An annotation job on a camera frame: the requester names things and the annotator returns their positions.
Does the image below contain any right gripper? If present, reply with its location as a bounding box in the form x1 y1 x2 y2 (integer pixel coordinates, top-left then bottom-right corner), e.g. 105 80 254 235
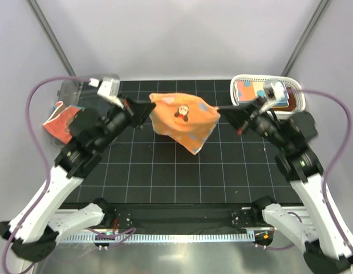
218 95 291 150

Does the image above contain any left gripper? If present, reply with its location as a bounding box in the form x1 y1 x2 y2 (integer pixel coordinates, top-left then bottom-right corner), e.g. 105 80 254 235
94 93 156 151

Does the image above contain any light blue dotted towel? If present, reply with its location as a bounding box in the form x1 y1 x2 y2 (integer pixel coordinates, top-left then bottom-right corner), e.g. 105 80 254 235
234 80 288 103

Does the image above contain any peach dotted towel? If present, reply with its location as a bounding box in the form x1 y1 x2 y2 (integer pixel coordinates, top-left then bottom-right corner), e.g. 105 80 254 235
149 93 220 155

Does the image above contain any brown towel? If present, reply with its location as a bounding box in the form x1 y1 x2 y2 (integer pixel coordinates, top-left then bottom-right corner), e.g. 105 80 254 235
273 87 306 112

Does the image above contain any salmon pink towel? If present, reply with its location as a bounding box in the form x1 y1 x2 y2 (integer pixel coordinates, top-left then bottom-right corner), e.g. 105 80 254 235
43 101 82 144

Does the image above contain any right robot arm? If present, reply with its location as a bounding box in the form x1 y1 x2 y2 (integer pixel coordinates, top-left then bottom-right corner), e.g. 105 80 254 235
218 101 353 273

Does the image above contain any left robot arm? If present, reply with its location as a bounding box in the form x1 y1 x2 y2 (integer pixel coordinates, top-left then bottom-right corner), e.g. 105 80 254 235
0 98 156 263

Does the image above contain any black grid mat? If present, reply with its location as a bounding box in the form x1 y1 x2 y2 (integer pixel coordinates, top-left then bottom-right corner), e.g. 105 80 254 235
46 79 319 206

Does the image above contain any white perforated basket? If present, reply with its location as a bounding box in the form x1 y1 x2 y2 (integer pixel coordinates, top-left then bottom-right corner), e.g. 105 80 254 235
230 74 306 119

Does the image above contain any clear plastic bin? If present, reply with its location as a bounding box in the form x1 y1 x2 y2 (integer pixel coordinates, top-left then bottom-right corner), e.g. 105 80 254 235
50 74 121 148

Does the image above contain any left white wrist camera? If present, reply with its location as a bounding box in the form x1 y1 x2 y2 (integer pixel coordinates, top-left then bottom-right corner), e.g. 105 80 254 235
88 76 124 108

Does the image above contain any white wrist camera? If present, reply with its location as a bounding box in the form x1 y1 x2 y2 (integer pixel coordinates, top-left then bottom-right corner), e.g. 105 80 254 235
88 76 124 108
257 79 289 113

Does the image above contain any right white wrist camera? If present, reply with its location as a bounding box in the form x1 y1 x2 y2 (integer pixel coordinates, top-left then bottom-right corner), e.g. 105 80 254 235
257 79 289 113

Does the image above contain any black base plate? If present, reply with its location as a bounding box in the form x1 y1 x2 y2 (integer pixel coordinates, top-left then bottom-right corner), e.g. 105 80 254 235
112 203 250 233

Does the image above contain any white slotted cable duct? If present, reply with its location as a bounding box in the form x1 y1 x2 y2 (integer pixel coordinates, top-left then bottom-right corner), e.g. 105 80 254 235
62 232 255 244

